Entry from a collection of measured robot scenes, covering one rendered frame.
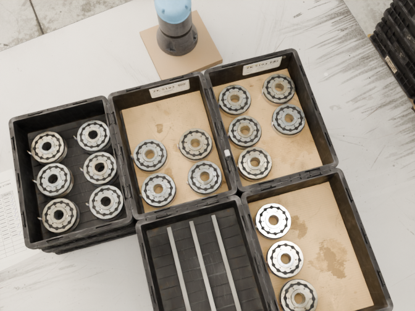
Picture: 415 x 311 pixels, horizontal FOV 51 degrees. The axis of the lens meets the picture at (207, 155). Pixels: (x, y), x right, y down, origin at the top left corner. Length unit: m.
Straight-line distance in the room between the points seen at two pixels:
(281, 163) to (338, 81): 0.44
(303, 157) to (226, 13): 0.67
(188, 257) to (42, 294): 0.49
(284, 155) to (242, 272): 0.38
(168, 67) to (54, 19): 1.27
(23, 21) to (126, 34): 1.18
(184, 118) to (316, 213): 0.50
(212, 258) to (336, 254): 0.36
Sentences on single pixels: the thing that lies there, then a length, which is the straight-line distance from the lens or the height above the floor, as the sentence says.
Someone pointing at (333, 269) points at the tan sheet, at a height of 0.83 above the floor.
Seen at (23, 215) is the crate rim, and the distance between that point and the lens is 1.32.
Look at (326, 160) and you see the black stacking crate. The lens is 1.33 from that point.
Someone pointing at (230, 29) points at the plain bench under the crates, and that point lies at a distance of 1.70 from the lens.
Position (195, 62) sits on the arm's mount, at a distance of 1.59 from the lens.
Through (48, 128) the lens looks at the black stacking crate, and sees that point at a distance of 1.47.
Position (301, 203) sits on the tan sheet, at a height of 0.83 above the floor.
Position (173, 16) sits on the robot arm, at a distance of 1.45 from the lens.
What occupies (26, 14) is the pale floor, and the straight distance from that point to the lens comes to 2.82.
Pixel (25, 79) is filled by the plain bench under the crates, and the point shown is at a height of 0.70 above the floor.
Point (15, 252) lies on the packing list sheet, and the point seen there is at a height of 0.70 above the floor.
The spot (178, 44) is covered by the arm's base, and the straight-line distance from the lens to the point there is 1.57.
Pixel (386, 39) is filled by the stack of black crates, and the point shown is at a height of 0.27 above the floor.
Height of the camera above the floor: 2.11
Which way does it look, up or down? 72 degrees down
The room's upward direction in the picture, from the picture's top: 3 degrees counter-clockwise
